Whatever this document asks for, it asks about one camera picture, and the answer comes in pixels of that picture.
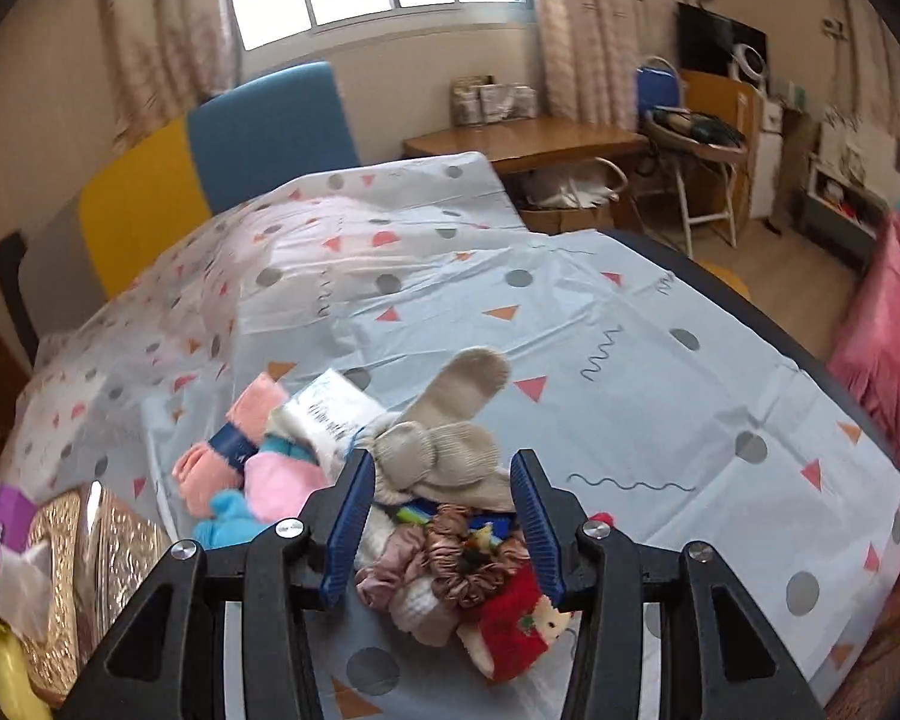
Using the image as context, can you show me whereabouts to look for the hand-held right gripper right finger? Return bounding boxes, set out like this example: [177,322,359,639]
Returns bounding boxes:
[510,448,826,720]

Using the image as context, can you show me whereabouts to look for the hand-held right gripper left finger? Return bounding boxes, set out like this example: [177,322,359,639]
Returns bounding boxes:
[58,448,377,720]

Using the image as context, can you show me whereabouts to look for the brown satin scrunchie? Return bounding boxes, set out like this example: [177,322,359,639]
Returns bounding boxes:
[420,502,530,608]

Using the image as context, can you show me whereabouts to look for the beige knit sock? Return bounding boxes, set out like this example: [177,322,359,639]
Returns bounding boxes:
[367,420,515,511]
[401,346,512,436]

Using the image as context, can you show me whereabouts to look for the tissue packet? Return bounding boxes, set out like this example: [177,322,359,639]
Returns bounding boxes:
[281,369,387,466]

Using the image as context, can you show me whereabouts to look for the pale pink scrunchie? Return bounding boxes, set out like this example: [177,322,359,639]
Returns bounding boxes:
[354,525,428,608]

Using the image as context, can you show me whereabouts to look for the light pink sock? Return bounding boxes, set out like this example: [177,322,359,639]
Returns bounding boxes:
[244,450,327,526]

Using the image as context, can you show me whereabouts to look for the red plush bear toy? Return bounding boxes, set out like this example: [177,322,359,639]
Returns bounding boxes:
[457,562,578,683]

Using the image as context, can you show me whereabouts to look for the cream knit scrunchie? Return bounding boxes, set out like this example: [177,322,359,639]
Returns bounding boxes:
[390,577,466,646]

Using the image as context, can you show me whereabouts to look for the light blue sock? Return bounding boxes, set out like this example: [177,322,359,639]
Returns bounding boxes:
[191,489,260,550]

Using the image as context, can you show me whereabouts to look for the pink socks with blue band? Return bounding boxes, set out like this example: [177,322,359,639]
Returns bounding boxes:
[172,373,290,518]

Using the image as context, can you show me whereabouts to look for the gold embossed box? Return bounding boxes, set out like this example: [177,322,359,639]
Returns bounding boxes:
[26,486,173,698]

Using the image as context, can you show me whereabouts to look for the printed light blue bed sheet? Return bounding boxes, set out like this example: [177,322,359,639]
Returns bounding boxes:
[0,152,900,720]

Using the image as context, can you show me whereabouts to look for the cardboard box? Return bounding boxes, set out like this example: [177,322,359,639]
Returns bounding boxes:
[521,202,616,235]

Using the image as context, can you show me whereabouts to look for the yellow stool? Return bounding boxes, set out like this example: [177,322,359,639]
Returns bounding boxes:
[697,261,751,301]

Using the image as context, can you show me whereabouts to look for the purple packet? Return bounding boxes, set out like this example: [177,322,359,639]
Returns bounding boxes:
[0,486,42,608]

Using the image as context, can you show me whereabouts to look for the yellow object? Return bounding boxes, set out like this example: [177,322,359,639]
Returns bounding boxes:
[0,611,53,720]

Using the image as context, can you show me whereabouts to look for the wooden desk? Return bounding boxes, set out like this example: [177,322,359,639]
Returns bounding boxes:
[403,116,650,173]

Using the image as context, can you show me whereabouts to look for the yellow blue grey headboard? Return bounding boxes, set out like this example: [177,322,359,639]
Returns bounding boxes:
[0,61,362,361]

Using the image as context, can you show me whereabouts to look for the pink blanket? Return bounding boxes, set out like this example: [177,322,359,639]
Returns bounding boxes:
[825,211,900,466]

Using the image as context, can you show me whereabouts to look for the patterned boxes on desk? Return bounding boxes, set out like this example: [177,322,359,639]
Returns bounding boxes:
[451,75,539,127]

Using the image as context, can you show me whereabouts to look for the dark green tool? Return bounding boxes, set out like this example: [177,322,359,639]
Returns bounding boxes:
[649,109,743,147]

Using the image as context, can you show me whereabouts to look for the white shelf unit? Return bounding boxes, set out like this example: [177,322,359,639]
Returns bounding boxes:
[799,120,900,271]

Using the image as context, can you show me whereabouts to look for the white chair with blue back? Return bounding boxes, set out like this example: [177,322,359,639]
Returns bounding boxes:
[634,56,751,260]

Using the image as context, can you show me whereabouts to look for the pink patterned curtain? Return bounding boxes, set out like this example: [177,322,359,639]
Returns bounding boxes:
[101,0,241,143]
[525,0,672,125]

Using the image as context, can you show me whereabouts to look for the white round fan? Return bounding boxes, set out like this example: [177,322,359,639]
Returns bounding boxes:
[729,43,770,83]

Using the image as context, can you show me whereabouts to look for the black monitor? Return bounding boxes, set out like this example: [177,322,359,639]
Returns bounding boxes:
[679,4,767,80]

